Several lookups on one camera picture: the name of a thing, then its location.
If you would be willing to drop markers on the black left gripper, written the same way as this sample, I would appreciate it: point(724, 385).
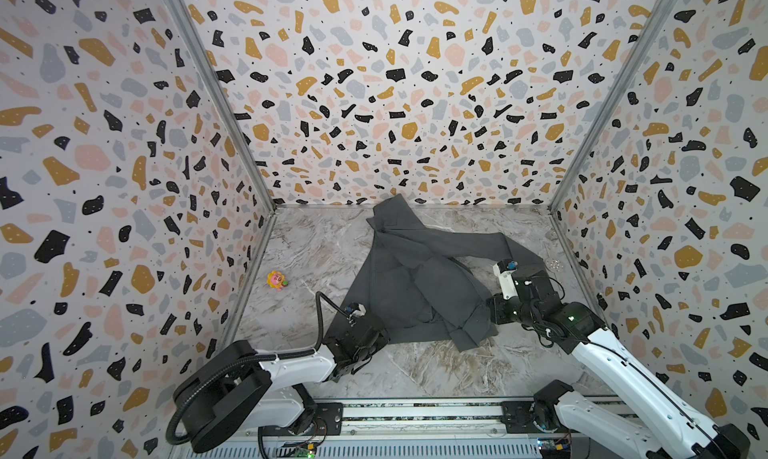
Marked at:
point(382, 338)

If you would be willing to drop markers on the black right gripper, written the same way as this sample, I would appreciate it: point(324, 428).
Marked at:
point(501, 306)

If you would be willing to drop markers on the dark grey zip jacket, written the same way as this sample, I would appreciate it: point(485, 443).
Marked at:
point(414, 281)

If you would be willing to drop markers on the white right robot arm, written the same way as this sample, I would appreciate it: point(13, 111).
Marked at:
point(668, 427)

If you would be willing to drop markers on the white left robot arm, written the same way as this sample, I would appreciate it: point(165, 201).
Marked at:
point(242, 388)

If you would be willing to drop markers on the pink yellow small toy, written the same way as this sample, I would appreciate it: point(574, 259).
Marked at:
point(276, 280)

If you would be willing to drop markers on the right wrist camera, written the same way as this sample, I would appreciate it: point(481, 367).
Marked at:
point(503, 271)

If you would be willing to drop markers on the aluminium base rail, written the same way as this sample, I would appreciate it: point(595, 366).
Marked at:
point(435, 428)

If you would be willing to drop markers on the right corner aluminium post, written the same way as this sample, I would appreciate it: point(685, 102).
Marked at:
point(662, 9)

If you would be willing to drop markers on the corner aluminium post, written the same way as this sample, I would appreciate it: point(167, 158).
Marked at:
point(662, 9)
point(188, 33)

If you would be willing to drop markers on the left corner aluminium post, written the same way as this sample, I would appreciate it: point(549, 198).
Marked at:
point(188, 33)

